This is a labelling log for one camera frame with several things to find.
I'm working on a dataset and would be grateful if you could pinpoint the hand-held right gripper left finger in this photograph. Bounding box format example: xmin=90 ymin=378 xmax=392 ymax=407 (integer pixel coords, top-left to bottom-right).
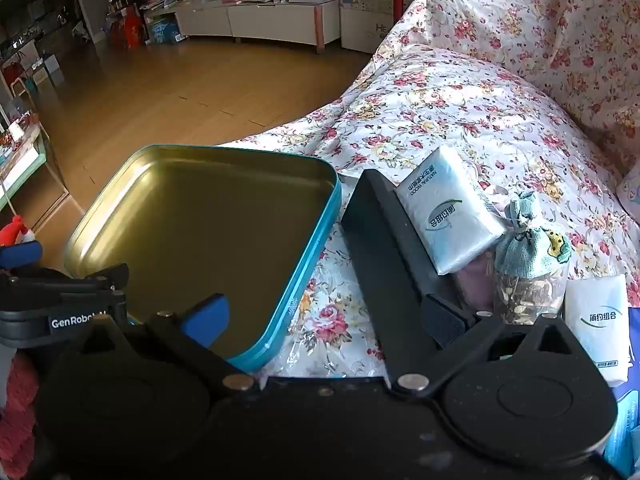
xmin=75 ymin=294 xmax=258 ymax=396

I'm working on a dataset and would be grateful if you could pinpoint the pink cloth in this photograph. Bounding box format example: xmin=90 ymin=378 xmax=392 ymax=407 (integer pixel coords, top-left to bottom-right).
xmin=452 ymin=252 xmax=497 ymax=312

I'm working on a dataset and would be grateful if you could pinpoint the blue patterned box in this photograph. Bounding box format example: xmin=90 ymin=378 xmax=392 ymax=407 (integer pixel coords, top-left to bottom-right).
xmin=149 ymin=19 xmax=182 ymax=44

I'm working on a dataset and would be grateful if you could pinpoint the red knitted cloth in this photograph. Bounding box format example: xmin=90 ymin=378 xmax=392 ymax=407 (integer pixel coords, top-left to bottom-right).
xmin=0 ymin=354 xmax=42 ymax=480

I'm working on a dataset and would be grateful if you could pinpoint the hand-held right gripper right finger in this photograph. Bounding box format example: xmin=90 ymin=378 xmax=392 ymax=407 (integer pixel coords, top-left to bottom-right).
xmin=390 ymin=294 xmax=596 ymax=397

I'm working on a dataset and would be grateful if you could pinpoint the blue knitted sachet pouch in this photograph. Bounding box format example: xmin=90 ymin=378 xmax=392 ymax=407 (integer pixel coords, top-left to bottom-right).
xmin=494 ymin=191 xmax=572 ymax=277

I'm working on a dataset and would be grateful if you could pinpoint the red santa toy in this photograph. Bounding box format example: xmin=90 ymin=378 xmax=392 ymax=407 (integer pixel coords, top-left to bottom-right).
xmin=0 ymin=214 xmax=37 ymax=247

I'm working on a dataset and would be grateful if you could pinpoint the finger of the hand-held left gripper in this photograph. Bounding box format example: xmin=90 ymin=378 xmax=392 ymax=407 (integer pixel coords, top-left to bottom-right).
xmin=0 ymin=263 xmax=131 ymax=295
xmin=0 ymin=241 xmax=44 ymax=275

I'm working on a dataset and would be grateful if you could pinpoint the white low cabinet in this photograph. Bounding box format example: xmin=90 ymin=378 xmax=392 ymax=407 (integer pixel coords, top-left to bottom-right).
xmin=174 ymin=0 xmax=342 ymax=54

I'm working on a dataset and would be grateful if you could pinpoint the silver tissue packet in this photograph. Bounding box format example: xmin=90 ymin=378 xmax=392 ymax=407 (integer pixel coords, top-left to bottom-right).
xmin=394 ymin=147 xmax=507 ymax=277

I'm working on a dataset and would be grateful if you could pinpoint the green-edged table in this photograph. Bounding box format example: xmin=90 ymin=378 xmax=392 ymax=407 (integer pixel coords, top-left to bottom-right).
xmin=0 ymin=122 xmax=52 ymax=207

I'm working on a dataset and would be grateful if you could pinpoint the gold metal tin tray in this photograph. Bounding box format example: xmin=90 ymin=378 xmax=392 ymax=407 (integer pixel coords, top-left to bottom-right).
xmin=62 ymin=144 xmax=344 ymax=374

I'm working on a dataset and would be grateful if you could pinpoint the red gift bag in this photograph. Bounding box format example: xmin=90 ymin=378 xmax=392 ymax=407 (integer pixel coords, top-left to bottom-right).
xmin=121 ymin=9 xmax=147 ymax=50

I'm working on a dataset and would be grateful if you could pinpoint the clear bag of dried petals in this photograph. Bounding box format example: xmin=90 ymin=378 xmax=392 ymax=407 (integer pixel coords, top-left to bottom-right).
xmin=492 ymin=260 xmax=567 ymax=327

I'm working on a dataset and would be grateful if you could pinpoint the pale printed cushion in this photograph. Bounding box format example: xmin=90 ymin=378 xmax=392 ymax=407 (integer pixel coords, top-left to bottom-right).
xmin=616 ymin=159 xmax=640 ymax=212

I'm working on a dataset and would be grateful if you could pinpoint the floral sofa cover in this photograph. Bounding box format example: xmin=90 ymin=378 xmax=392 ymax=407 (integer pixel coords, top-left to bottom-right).
xmin=219 ymin=0 xmax=640 ymax=391

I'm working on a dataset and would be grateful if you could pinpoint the white tissue packet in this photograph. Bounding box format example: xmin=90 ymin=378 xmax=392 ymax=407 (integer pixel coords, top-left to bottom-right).
xmin=564 ymin=274 xmax=631 ymax=387

